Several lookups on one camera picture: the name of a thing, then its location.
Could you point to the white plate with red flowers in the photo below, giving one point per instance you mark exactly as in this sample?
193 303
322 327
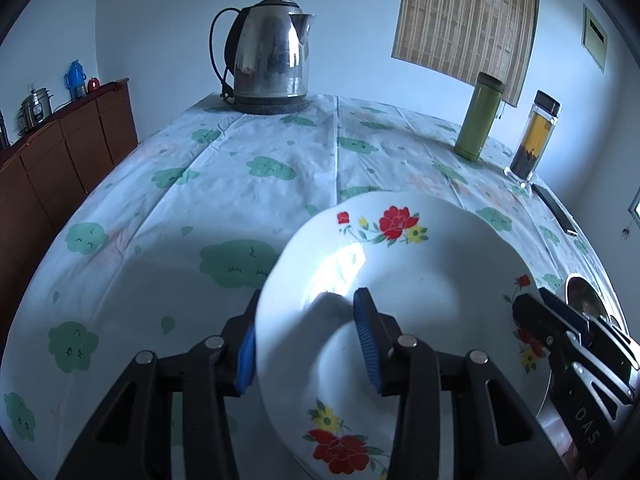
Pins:
440 285

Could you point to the blue thermos jug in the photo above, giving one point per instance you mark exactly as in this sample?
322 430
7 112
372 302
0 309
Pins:
76 80

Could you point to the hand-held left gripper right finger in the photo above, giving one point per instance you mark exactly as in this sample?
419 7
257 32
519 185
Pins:
367 345

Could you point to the steel rice cooker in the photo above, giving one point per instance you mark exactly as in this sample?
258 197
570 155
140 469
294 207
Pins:
36 110

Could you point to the stainless steel bowl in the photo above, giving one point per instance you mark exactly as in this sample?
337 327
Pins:
582 295

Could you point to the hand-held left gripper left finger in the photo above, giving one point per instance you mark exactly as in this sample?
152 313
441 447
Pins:
245 360

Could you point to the brown wooden sideboard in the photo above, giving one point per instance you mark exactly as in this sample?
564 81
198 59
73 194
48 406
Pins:
60 160

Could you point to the pale green wall panel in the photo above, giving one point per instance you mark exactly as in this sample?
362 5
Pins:
595 37

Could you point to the small red jar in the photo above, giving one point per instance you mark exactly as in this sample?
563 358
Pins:
94 85

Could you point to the glass tea bottle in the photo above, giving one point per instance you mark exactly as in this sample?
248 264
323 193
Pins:
532 135

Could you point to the black kettle base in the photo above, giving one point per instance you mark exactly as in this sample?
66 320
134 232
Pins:
265 106

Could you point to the bamboo window blind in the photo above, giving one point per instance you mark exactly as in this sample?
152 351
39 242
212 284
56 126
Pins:
465 15

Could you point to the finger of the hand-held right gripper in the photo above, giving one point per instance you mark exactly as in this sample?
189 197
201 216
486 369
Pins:
565 307
535 317

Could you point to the stainless steel electric kettle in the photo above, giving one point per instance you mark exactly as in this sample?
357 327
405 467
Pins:
270 55

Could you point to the window frame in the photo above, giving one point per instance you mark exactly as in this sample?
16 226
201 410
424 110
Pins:
635 207

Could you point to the green thermos bottle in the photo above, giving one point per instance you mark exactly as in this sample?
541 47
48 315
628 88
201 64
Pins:
477 115

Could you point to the white tablecloth with green clouds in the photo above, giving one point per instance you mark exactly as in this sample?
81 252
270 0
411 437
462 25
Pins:
150 210

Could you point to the black smartphone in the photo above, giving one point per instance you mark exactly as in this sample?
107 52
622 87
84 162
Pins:
555 208

